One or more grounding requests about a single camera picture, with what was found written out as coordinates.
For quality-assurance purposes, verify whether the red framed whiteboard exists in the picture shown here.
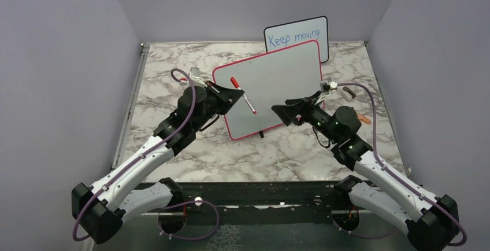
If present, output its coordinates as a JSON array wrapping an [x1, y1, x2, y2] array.
[[211, 40, 322, 140]]

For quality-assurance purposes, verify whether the black aluminium base frame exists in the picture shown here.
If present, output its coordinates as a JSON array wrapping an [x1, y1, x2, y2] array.
[[81, 180, 445, 251]]

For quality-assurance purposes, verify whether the red capped white marker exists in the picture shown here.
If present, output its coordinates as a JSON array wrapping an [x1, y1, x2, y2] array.
[[230, 76, 257, 115]]

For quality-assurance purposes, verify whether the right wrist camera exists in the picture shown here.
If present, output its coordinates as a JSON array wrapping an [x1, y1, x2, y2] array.
[[319, 79, 338, 95]]

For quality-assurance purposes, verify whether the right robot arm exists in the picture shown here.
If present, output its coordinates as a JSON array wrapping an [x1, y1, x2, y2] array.
[[272, 93, 461, 250]]

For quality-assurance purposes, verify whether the black framed written whiteboard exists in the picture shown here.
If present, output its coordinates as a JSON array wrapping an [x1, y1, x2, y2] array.
[[263, 16, 330, 62]]

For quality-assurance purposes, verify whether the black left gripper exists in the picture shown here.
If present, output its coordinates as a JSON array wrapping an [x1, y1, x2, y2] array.
[[192, 80, 244, 131]]

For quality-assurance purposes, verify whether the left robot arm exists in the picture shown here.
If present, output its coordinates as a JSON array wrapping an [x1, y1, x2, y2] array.
[[71, 81, 244, 244]]

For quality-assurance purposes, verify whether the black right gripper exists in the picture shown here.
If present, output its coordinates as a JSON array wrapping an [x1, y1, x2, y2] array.
[[272, 90, 340, 143]]

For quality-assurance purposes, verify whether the small whiteboard eraser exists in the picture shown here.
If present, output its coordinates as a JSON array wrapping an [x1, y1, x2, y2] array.
[[341, 86, 357, 102]]

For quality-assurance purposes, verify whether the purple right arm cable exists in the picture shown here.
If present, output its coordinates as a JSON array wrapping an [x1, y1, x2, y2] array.
[[332, 82, 468, 247]]

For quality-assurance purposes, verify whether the orange rubber piece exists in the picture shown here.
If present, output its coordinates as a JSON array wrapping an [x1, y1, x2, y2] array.
[[357, 114, 372, 125]]

